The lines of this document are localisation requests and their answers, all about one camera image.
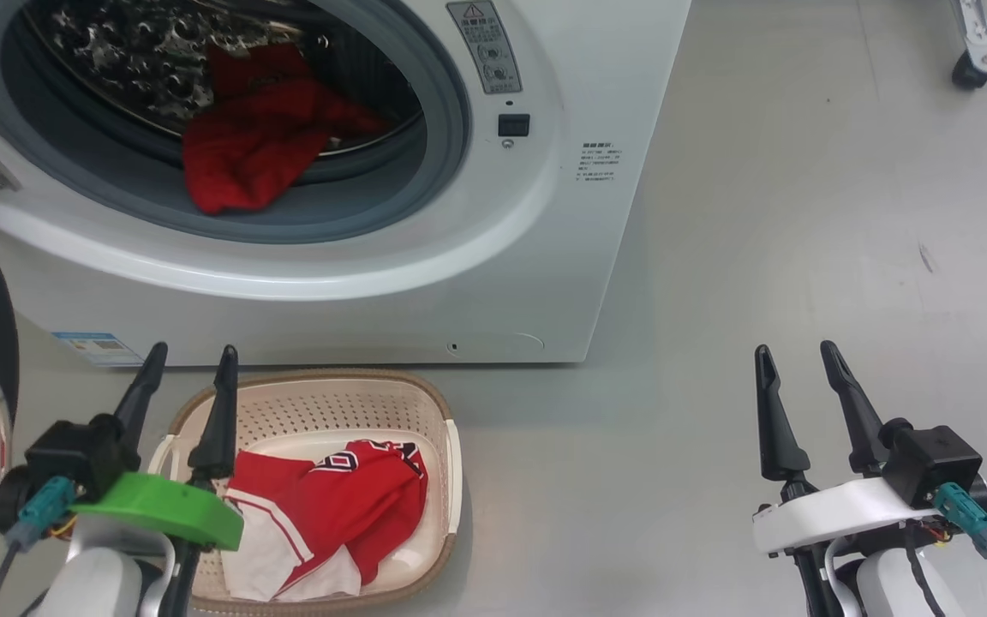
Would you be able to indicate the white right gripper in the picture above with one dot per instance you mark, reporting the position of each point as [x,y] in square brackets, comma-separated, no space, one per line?
[828,510]

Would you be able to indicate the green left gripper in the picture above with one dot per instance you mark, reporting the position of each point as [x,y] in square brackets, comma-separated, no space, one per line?
[168,506]

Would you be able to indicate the red and white jersey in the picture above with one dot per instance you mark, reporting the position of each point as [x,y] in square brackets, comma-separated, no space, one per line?
[331,514]

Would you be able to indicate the red garment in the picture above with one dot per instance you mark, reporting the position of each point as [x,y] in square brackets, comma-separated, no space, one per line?
[245,146]

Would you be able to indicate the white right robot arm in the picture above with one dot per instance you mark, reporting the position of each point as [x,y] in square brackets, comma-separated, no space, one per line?
[888,587]

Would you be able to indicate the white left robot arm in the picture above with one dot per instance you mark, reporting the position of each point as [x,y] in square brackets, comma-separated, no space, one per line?
[99,583]

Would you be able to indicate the cream perforated laundry basket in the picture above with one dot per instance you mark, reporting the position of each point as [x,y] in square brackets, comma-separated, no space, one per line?
[331,403]

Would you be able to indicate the white front-load washing machine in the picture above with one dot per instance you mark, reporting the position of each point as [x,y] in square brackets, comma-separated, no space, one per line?
[459,283]

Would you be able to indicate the white filter access cover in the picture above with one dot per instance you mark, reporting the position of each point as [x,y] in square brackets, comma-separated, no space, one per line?
[502,345]

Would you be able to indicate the blue energy label sticker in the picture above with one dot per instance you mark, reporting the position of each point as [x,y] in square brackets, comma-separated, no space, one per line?
[95,347]

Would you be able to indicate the small printed text label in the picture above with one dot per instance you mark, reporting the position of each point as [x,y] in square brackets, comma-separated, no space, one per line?
[601,161]

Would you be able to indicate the metal stand leg with caster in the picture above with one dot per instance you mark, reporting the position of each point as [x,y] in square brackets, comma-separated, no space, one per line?
[978,38]

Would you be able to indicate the grey warning sticker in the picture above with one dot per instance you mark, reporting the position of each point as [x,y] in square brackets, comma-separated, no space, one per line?
[485,47]

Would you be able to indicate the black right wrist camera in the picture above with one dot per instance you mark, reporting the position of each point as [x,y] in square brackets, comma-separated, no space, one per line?
[930,458]

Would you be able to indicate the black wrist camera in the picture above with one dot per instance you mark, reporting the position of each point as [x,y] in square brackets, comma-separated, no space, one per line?
[930,458]
[74,454]

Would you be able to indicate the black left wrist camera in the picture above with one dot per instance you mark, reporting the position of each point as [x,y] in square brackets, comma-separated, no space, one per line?
[74,454]

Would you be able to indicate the teal right camera connector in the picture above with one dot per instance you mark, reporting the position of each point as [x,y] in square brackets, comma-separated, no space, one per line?
[965,510]

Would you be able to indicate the teal camera connector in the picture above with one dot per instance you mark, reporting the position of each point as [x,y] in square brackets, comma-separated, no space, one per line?
[965,510]
[44,506]

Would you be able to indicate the teal left camera connector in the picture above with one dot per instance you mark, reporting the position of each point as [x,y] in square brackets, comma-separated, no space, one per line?
[44,506]

